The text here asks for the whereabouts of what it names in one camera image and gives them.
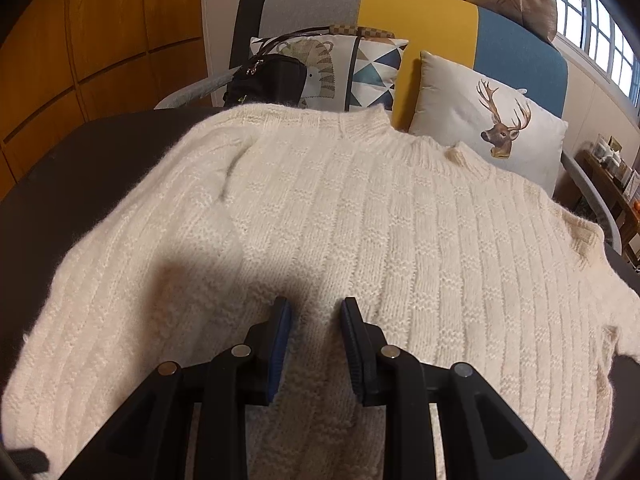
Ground grey yellow blue sofa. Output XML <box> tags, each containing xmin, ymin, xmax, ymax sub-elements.
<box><xmin>155</xmin><ymin>0</ymin><xmax>623</xmax><ymax>256</ymax></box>

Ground window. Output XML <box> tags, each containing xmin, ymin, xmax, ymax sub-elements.
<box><xmin>547</xmin><ymin>0</ymin><xmax>640</xmax><ymax>111</ymax></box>

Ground deer print pillow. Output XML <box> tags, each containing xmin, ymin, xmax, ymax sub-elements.
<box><xmin>407</xmin><ymin>50</ymin><xmax>570</xmax><ymax>198</ymax></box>

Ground orange wooden wardrobe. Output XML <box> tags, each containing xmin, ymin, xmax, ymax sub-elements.
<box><xmin>0</xmin><ymin>0</ymin><xmax>211</xmax><ymax>201</ymax></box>

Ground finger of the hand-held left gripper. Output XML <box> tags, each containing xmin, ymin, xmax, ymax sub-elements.
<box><xmin>0</xmin><ymin>447</ymin><xmax>49</xmax><ymax>479</ymax></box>

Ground black handbag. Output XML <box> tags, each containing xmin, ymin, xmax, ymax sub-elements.
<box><xmin>222</xmin><ymin>22</ymin><xmax>396</xmax><ymax>109</ymax></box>

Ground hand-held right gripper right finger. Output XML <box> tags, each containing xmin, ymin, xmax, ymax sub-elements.
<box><xmin>340</xmin><ymin>297</ymin><xmax>568</xmax><ymax>480</ymax></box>

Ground wooden shelf unit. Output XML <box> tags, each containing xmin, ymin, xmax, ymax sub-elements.
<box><xmin>575</xmin><ymin>132</ymin><xmax>640</xmax><ymax>261</ymax></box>

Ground white knit sweater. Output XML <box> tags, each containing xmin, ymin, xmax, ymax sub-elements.
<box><xmin>0</xmin><ymin>102</ymin><xmax>640</xmax><ymax>480</ymax></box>

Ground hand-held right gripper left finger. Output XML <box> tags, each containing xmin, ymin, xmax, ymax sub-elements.
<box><xmin>60</xmin><ymin>296</ymin><xmax>293</xmax><ymax>480</ymax></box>

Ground row of small shelf items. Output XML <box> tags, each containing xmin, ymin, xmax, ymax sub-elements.
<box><xmin>587</xmin><ymin>132</ymin><xmax>640</xmax><ymax>196</ymax></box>

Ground triangle pattern pillow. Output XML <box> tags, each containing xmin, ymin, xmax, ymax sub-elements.
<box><xmin>248</xmin><ymin>35</ymin><xmax>410</xmax><ymax>113</ymax></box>

